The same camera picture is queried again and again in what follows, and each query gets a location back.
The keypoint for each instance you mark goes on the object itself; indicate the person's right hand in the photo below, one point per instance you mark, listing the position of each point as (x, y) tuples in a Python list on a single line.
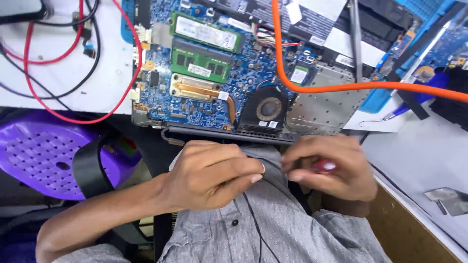
[(351, 171)]

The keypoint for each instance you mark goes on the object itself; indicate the person's left hand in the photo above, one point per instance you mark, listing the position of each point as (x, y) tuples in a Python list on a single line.
[(197, 175)]

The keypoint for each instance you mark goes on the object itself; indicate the person's right fingers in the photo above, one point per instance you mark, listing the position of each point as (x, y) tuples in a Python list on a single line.
[(299, 157)]

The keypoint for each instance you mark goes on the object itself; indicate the black cooling fan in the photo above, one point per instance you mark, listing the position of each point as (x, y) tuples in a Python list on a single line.
[(268, 109)]

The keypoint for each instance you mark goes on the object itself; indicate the silver metal drive plate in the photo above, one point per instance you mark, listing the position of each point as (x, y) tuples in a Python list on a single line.
[(325, 106)]

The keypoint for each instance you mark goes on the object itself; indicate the white paper sheet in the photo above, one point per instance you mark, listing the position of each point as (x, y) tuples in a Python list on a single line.
[(369, 122)]

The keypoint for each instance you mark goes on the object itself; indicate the blue work mat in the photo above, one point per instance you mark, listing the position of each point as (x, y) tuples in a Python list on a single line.
[(376, 100)]

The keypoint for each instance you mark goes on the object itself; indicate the open laptop with blue motherboard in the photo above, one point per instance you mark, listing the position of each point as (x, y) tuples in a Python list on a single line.
[(248, 58)]

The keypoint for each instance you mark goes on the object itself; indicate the copper heat pipe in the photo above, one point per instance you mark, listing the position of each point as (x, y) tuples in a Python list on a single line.
[(197, 87)]

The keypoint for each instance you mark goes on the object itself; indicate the black flat strip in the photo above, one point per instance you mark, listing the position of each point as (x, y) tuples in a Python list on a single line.
[(413, 104)]

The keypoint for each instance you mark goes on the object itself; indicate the grey metal rod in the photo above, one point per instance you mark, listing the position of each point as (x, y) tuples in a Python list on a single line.
[(355, 40)]

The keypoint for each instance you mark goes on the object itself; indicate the blue pen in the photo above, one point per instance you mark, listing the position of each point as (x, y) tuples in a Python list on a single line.
[(420, 96)]

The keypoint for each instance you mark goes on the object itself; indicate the green memory module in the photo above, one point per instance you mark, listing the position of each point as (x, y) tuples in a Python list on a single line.
[(199, 62)]

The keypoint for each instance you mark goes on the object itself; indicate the black laptop battery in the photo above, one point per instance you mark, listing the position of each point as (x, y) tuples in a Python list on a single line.
[(321, 18)]

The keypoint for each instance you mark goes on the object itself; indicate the memory module with silver label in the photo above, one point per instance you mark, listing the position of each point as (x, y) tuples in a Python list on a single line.
[(206, 33)]

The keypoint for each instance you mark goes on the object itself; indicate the loose blue circuit board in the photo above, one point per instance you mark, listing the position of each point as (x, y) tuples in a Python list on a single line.
[(446, 47)]

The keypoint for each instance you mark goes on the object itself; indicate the purple plastic stool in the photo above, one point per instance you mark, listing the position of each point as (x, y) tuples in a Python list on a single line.
[(33, 153)]

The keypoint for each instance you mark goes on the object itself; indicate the black device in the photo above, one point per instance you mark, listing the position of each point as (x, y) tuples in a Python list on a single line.
[(20, 9)]

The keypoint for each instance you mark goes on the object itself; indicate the silver metal bracket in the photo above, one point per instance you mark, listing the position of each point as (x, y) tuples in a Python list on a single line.
[(451, 199)]

